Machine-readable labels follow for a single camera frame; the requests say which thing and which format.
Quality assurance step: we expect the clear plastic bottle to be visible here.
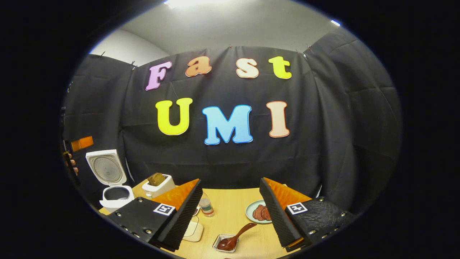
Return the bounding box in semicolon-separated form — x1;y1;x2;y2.
199;192;215;217

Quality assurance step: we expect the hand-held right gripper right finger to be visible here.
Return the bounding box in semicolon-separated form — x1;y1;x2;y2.
259;177;356;252

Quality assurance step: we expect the brown bread slice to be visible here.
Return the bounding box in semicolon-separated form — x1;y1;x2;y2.
147;173;166;186

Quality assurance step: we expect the brown wooden spoon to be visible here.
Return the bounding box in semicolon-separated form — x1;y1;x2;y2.
217;223;257;251

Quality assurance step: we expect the black backdrop cloth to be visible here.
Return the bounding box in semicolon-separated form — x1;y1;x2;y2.
61;29;402;216

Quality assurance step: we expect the white toaster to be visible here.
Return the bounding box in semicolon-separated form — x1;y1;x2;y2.
142;174;176;199

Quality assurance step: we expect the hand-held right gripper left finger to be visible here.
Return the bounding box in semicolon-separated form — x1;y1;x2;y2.
106;179;202;252

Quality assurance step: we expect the pale green plate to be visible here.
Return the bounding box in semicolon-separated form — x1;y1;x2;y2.
246;200;272;224

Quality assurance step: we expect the clear container of white rice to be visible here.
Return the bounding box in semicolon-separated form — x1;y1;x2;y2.
181;216;204;242

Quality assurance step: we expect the white rice cooker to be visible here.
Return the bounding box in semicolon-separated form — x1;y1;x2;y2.
86;149;135;213

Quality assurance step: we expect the wire chopstick holder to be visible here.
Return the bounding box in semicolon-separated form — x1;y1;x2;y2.
212;234;239;253

